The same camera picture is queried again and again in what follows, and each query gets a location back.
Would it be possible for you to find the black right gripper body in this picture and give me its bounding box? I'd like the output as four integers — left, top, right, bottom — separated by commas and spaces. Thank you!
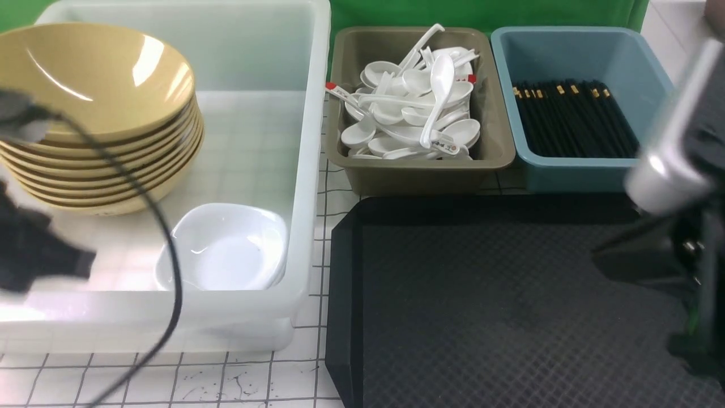
591, 210, 723, 375

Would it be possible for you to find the pile of white spoons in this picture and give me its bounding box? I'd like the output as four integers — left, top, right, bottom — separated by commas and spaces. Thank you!
339, 24, 481, 160

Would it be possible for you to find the red patterned white spoon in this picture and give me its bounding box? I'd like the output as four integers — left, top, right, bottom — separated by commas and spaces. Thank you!
325, 81, 368, 116

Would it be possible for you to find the black left cable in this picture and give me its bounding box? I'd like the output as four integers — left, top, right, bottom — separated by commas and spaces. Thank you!
0, 91, 185, 408

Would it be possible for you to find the white sauce dish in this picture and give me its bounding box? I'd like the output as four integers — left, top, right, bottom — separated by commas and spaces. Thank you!
172, 202, 288, 290

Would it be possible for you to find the black serving tray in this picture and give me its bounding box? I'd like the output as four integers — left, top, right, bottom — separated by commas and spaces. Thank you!
326, 194, 723, 407

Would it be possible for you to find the bundle of black chopsticks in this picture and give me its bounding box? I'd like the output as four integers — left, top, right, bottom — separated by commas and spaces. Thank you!
513, 79, 639, 159

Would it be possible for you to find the olive green spoon bin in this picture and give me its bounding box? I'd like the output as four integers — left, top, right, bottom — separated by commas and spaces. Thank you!
325, 27, 516, 196

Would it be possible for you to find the blue chopstick bin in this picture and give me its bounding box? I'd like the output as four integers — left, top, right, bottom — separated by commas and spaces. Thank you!
491, 27, 673, 193

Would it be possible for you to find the stack of yellow bowls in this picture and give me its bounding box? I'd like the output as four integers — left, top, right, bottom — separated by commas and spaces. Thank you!
2, 96, 204, 216

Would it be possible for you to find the white ceramic soup spoon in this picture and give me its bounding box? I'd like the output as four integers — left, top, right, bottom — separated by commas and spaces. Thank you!
419, 54, 455, 149

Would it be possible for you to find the large translucent white tub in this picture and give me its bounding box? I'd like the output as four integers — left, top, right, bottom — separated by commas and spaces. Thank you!
2, 1, 330, 354

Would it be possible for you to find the yellow noodle bowl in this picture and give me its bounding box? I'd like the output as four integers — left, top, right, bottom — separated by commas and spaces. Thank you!
1, 22, 196, 142

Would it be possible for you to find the silver right arm link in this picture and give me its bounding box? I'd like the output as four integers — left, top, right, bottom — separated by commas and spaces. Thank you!
624, 39, 724, 216

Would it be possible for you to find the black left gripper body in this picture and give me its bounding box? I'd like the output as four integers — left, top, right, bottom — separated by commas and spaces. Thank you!
1, 182, 96, 294

